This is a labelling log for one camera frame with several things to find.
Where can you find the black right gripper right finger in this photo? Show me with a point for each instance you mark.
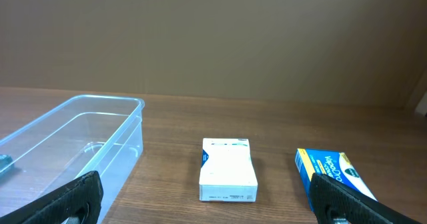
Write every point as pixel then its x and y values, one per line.
pixel 335 202

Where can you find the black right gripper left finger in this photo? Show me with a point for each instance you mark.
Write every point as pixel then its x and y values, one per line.
pixel 78 201

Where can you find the blue VapoDrops lozenge box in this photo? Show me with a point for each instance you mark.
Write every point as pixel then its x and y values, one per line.
pixel 332 163

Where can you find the white medicine box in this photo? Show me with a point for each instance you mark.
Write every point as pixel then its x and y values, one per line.
pixel 227 173

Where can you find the clear plastic container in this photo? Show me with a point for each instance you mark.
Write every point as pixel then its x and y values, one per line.
pixel 85 133

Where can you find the dark green square box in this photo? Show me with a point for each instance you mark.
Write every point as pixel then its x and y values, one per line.
pixel 6 164

